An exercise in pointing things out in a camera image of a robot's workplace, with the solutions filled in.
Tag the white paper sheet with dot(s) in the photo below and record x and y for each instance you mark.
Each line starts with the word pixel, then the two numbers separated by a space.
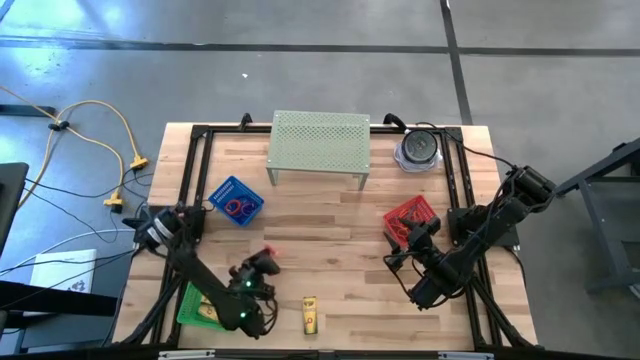
pixel 60 270

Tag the black desk panel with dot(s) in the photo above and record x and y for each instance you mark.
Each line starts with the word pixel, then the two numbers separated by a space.
pixel 10 200

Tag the silver metal bracket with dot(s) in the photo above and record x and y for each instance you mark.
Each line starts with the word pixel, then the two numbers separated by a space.
pixel 185 355
pixel 465 356

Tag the black flat bar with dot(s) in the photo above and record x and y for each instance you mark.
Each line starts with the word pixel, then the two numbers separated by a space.
pixel 25 110

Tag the yellow green crayon box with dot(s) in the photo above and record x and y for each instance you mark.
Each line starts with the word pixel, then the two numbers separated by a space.
pixel 310 315
pixel 207 314

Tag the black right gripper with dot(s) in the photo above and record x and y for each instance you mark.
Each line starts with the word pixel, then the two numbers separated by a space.
pixel 427 257

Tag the red plastic basket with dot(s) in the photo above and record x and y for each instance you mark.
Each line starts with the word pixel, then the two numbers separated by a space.
pixel 420 205

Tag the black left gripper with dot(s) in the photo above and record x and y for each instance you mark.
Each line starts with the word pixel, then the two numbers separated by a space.
pixel 250 289

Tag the blue plastic basket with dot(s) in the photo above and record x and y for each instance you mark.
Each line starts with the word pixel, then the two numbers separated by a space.
pixel 222 192

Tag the purple coil wristband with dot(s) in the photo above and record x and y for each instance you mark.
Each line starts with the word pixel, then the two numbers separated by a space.
pixel 252 210

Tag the pale green perforated shelf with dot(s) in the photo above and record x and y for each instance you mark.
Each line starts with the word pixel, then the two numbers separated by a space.
pixel 320 140

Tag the green plastic basket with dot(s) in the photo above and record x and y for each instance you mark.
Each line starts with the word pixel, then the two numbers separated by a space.
pixel 187 305

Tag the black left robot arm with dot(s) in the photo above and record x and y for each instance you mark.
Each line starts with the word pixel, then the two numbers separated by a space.
pixel 200 272

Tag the black desk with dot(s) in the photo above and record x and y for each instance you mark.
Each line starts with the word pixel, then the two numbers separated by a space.
pixel 50 300

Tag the black aluminium table frame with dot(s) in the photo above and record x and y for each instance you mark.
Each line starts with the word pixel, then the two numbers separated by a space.
pixel 230 129

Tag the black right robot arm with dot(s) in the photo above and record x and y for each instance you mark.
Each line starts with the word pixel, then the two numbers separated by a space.
pixel 490 225

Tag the clear plastic bag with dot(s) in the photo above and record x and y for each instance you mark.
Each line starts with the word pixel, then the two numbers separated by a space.
pixel 398 159

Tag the dark grey metal cart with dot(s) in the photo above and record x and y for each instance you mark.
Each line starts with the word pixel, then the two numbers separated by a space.
pixel 586 225

